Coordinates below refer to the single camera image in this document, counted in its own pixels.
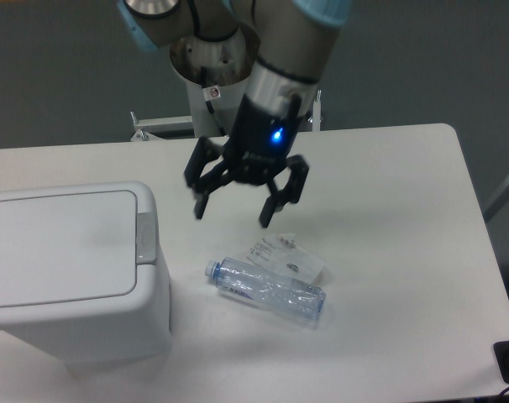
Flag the clear plastic bag with parts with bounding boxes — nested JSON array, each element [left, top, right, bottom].
[[246, 233, 326, 285]]

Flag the white plastic trash can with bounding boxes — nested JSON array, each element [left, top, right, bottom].
[[0, 181, 172, 364]]

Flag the white metal frame at right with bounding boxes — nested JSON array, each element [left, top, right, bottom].
[[482, 173, 509, 222]]

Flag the clear crushed plastic bottle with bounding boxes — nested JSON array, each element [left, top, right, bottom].
[[204, 258, 326, 322]]

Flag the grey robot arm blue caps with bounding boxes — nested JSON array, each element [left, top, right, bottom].
[[118, 1, 350, 227]]

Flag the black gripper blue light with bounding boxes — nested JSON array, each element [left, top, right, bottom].
[[184, 93, 309, 228]]

